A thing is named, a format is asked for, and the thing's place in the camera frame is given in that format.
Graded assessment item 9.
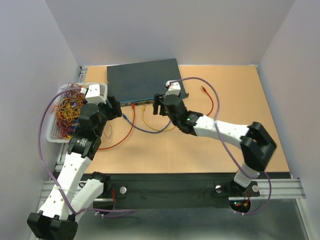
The yellow ethernet cable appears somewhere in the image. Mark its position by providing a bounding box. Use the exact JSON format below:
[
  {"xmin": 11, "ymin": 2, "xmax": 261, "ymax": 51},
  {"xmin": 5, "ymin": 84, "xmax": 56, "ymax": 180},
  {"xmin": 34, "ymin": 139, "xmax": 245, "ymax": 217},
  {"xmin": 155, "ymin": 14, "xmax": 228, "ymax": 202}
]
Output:
[{"xmin": 141, "ymin": 106, "xmax": 177, "ymax": 133}]

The white perforated plastic basket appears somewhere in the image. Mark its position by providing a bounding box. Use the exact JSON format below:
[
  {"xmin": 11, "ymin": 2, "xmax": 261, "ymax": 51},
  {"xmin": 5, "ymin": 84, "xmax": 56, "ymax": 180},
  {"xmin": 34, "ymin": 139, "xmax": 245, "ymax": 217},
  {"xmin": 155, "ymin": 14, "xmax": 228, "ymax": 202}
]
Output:
[{"xmin": 46, "ymin": 82, "xmax": 106, "ymax": 144}]

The blue ethernet cable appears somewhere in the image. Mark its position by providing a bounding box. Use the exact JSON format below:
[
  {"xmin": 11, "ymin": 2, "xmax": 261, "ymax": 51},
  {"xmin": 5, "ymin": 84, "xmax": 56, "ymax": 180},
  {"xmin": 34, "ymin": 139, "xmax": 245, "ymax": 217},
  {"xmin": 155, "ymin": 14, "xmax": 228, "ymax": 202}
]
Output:
[{"xmin": 121, "ymin": 113, "xmax": 172, "ymax": 133}]

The tangled colourful cable pile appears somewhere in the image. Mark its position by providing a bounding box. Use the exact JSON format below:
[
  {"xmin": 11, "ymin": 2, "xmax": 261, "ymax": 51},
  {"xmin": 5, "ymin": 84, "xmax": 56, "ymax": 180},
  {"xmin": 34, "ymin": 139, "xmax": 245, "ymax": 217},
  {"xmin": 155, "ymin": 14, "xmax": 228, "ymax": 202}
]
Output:
[{"xmin": 51, "ymin": 83, "xmax": 101, "ymax": 141}]

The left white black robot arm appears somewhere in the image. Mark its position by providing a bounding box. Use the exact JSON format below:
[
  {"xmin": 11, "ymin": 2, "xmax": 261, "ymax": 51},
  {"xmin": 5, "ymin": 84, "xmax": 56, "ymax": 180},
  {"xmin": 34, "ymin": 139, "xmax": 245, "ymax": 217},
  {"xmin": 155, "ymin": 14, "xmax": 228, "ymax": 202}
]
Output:
[{"xmin": 27, "ymin": 95, "xmax": 122, "ymax": 240}]

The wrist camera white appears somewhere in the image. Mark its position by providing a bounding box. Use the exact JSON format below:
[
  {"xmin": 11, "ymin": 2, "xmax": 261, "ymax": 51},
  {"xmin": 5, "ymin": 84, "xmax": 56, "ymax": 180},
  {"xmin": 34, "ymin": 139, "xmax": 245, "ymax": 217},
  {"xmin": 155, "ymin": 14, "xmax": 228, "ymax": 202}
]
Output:
[
  {"xmin": 80, "ymin": 83, "xmax": 108, "ymax": 105},
  {"xmin": 165, "ymin": 80, "xmax": 181, "ymax": 97}
]

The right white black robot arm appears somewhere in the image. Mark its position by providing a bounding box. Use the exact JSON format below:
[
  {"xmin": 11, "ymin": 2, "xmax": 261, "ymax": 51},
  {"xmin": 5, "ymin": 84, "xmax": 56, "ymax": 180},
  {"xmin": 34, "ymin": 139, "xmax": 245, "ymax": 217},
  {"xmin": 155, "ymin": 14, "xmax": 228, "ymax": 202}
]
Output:
[{"xmin": 153, "ymin": 94, "xmax": 277, "ymax": 195}]

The dark blue network switch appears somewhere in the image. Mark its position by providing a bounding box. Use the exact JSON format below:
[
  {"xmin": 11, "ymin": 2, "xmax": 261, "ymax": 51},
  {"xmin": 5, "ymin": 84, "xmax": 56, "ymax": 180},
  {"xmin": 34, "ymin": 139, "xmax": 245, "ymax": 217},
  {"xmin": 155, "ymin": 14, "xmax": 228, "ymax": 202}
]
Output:
[{"xmin": 106, "ymin": 58, "xmax": 182, "ymax": 104}]

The red ethernet cable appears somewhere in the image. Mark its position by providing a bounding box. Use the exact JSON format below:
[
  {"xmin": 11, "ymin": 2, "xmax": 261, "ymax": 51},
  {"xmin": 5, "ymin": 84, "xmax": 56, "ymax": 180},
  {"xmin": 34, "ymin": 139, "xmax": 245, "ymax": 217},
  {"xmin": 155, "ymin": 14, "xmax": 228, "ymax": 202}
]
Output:
[
  {"xmin": 201, "ymin": 85, "xmax": 215, "ymax": 116},
  {"xmin": 97, "ymin": 102, "xmax": 136, "ymax": 151}
]

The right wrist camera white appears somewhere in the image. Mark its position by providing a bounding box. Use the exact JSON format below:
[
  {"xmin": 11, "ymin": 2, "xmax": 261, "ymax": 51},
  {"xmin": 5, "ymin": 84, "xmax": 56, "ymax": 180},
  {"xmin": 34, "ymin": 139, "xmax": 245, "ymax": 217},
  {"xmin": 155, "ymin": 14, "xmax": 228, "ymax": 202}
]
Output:
[{"xmin": 165, "ymin": 80, "xmax": 181, "ymax": 97}]

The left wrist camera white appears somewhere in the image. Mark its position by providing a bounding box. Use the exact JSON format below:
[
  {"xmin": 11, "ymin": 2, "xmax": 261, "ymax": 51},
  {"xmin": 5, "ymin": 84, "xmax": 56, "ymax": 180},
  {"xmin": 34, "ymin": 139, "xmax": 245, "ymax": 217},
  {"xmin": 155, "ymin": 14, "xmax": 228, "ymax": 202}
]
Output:
[{"xmin": 80, "ymin": 83, "xmax": 108, "ymax": 105}]

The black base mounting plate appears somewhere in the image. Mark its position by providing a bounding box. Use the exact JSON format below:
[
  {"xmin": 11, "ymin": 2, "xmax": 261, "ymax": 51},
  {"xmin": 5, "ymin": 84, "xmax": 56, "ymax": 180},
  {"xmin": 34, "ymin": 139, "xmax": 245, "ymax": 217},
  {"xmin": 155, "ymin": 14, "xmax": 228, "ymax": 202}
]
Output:
[{"xmin": 74, "ymin": 169, "xmax": 292, "ymax": 210}]

